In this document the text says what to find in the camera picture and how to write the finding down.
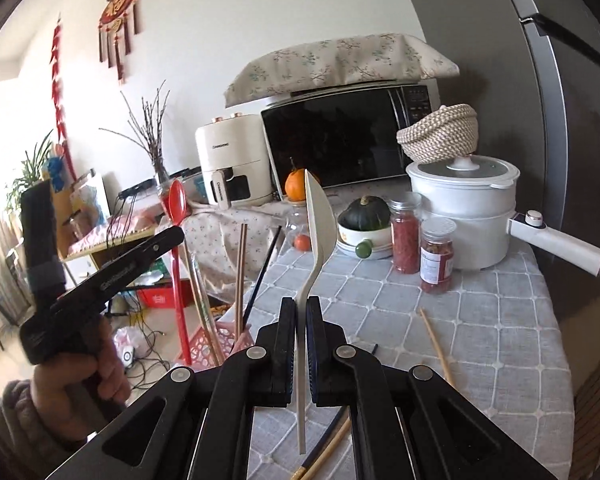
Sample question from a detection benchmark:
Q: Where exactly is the long curved bamboo chopstick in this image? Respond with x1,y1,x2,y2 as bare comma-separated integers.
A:
418,309,455,387

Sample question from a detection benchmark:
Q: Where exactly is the pink plastic utensil basket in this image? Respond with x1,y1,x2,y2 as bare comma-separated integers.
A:
176,320,254,369

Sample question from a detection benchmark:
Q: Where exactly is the red plastic spoon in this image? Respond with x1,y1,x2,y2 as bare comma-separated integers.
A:
169,180,192,366

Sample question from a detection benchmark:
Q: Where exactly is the brown wooden chopstick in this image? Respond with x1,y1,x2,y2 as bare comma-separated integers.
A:
234,223,248,344

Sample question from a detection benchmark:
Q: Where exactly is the thin black chopstick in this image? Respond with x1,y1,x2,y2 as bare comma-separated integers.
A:
240,226,283,331

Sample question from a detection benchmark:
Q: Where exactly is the white plastic spoon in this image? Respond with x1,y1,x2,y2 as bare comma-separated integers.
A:
294,170,337,455

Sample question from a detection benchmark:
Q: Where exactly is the black chopstick gold tip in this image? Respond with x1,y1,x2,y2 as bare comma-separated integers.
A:
297,406,348,477

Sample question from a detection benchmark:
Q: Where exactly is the pale bamboo chopstick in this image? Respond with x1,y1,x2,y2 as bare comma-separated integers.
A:
183,242,224,366

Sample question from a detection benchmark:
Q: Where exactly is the person's left hand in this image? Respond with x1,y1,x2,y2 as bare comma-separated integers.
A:
31,318,131,442

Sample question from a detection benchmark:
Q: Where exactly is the red cardboard box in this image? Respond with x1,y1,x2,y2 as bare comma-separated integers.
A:
135,281,175,310

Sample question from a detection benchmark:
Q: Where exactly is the grey checkered tablecloth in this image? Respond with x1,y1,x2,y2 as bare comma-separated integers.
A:
199,234,577,480

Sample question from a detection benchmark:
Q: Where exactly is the floral cloth cover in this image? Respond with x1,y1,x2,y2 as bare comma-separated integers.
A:
181,202,291,304

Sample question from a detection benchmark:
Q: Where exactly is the short red labelled jar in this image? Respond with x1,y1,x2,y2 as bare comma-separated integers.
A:
419,217,456,294

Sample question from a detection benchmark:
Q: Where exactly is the dry twig bouquet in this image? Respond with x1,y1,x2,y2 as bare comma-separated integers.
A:
99,81,170,185

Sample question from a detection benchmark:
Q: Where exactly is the green lime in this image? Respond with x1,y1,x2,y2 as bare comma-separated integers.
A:
355,240,374,259

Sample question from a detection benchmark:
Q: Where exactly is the white bowl with plate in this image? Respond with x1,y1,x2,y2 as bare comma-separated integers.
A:
337,223,392,260

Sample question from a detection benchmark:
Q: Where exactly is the cream air fryer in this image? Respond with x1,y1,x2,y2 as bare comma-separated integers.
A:
195,114,273,209

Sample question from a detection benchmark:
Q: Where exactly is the clear glass jar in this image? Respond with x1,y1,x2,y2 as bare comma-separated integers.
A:
286,200,310,244

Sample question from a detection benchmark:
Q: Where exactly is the small persimmon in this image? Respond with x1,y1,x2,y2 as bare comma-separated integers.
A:
294,233,312,252

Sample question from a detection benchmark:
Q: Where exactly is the dark green squash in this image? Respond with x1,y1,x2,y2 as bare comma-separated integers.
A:
338,195,391,232

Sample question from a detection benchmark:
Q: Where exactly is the tall red goji jar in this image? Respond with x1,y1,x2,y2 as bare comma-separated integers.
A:
389,192,422,274

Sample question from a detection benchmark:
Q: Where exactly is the orange fruit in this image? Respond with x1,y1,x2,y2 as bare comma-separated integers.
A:
284,168,306,202

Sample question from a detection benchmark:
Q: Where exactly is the white electric cooking pot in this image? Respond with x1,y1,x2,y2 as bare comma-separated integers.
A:
406,155,600,275

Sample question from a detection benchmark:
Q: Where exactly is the black microwave oven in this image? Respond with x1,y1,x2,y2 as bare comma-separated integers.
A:
261,81,432,197

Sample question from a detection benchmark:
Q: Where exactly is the woven rattan basket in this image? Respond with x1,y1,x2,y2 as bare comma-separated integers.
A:
396,104,479,164

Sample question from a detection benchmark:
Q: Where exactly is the floral cloth on microwave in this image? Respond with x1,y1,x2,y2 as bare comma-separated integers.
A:
224,32,460,107

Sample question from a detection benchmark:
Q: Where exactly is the grey refrigerator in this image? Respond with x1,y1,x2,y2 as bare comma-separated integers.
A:
412,0,600,318

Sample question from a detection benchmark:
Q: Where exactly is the red hanging wall ornament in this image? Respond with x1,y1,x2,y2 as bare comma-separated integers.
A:
98,0,140,84

